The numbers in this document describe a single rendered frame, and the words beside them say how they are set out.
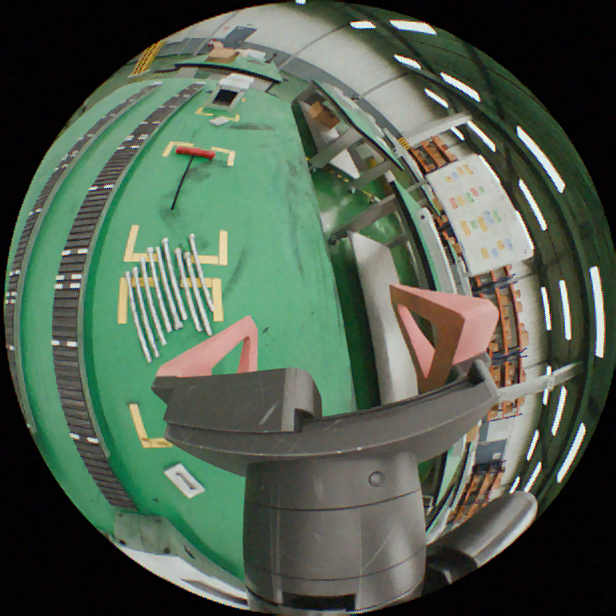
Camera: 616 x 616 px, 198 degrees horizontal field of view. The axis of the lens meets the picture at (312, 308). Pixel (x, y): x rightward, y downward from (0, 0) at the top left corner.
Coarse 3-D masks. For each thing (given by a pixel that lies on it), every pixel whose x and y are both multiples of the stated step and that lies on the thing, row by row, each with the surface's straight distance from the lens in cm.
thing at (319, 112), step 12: (216, 48) 193; (204, 60) 189; (216, 60) 186; (228, 60) 185; (312, 108) 381; (324, 108) 361; (324, 120) 350; (336, 120) 353; (432, 192) 418; (408, 240) 358; (468, 432) 204
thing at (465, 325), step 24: (408, 288) 11; (408, 312) 13; (432, 312) 9; (456, 312) 7; (480, 312) 7; (408, 336) 12; (456, 336) 7; (480, 336) 8; (432, 360) 10; (456, 360) 8; (432, 384) 11
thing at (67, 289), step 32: (128, 160) 37; (96, 192) 33; (96, 224) 29; (64, 256) 29; (64, 288) 27; (64, 320) 26; (64, 352) 26; (64, 384) 26; (64, 416) 28; (96, 448) 27; (96, 480) 30
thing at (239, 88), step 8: (224, 80) 68; (232, 80) 71; (216, 88) 64; (224, 88) 64; (232, 88) 63; (240, 88) 63; (216, 96) 66; (224, 96) 66; (232, 96) 66; (240, 96) 64; (208, 104) 66; (216, 104) 66; (224, 104) 67; (232, 104) 65
